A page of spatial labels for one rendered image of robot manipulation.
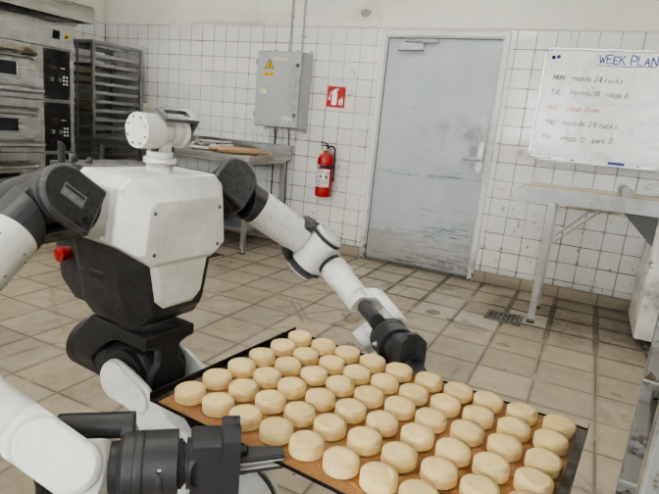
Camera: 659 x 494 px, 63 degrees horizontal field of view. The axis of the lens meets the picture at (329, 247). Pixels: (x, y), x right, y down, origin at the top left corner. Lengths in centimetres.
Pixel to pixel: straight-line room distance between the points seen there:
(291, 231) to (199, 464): 71
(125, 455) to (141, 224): 42
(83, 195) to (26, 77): 424
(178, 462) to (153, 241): 43
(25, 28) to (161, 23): 175
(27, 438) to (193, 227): 50
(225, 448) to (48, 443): 21
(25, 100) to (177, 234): 424
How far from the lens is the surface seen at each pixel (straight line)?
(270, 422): 84
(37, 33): 533
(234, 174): 125
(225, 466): 77
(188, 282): 113
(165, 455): 75
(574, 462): 94
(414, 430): 86
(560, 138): 474
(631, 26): 482
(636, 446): 105
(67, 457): 75
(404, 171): 502
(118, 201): 102
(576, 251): 481
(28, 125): 522
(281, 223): 131
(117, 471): 76
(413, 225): 504
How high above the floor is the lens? 123
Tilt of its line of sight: 13 degrees down
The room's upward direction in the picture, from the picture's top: 5 degrees clockwise
